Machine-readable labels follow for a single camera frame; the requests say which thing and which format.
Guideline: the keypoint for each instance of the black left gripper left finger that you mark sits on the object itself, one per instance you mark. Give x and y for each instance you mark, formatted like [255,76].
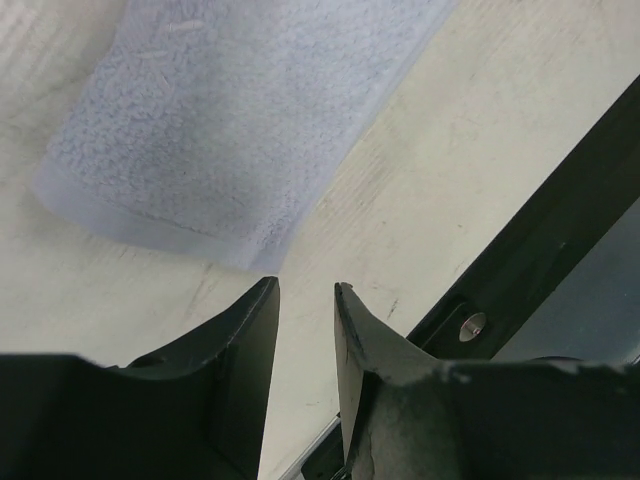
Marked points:
[192,409]

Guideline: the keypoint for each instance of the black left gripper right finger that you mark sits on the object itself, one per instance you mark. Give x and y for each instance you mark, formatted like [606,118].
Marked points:
[407,415]

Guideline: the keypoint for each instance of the light blue towel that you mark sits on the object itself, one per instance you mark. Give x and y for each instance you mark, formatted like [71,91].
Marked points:
[211,128]

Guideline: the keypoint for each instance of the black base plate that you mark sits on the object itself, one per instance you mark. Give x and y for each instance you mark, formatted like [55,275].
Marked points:
[556,228]

